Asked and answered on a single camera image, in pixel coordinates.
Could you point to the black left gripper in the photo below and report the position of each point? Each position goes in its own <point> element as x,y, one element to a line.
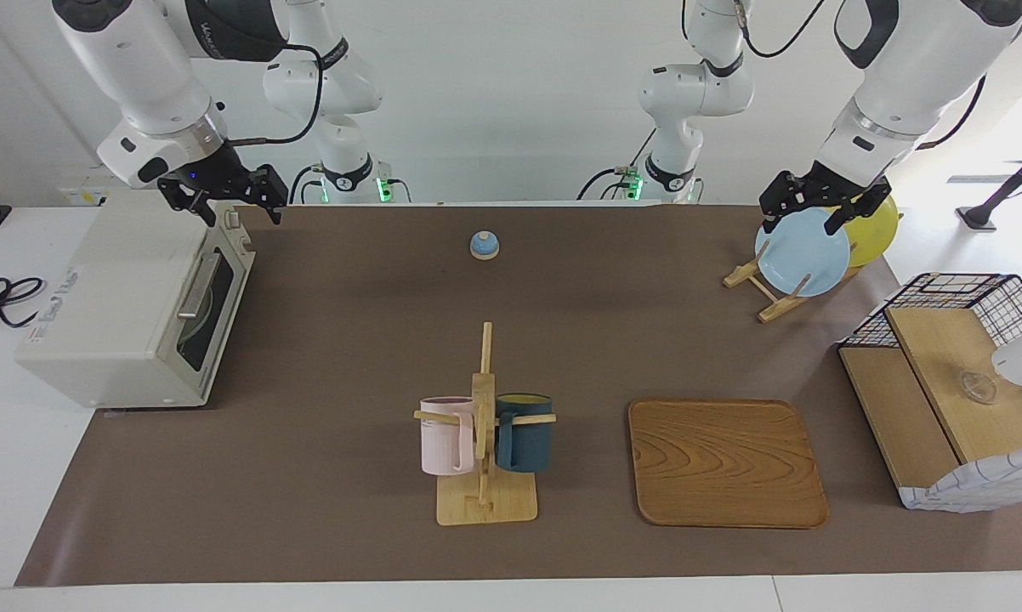
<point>830,189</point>

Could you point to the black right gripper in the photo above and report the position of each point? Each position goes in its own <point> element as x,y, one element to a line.
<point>209,174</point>

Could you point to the glass oven door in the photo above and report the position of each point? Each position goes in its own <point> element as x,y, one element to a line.
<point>198,285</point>

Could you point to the pale green plate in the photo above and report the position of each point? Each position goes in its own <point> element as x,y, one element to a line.
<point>196,321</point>

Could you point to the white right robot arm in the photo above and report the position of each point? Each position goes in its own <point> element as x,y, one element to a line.
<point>145,68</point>

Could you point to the beige toaster oven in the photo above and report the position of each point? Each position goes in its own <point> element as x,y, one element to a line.
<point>103,297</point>

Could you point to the light blue plate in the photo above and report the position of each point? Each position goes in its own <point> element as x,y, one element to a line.
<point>804,255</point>

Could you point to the yellow plate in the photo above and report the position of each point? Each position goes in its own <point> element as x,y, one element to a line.
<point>877,238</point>

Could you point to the wooden plate rack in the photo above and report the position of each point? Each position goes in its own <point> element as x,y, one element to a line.
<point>775,308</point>

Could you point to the white power box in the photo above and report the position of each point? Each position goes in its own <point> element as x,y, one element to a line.
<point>82,195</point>

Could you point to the brown table mat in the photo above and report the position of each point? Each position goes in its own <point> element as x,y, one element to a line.
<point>324,340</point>

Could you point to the black stand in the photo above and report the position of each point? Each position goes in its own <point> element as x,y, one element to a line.
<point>1000,195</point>

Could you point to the wooden shelf unit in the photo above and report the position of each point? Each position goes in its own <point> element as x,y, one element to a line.
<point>1021,297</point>

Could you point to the small clear glass dish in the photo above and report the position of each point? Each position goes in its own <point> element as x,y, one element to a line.
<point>977,388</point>

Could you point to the small blue round bell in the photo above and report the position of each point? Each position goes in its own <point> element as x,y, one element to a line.
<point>484,245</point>

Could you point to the brown wooden tray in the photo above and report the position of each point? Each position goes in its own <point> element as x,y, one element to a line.
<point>723,463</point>

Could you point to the pink mug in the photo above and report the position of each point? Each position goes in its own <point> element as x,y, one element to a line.
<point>443,438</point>

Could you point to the white checked cloth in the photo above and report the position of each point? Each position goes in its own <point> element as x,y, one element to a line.
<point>987,484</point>

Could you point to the dark blue mug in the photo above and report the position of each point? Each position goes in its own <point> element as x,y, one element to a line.
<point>528,442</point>

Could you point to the wooden mug tree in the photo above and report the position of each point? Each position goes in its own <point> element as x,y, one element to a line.
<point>483,501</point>

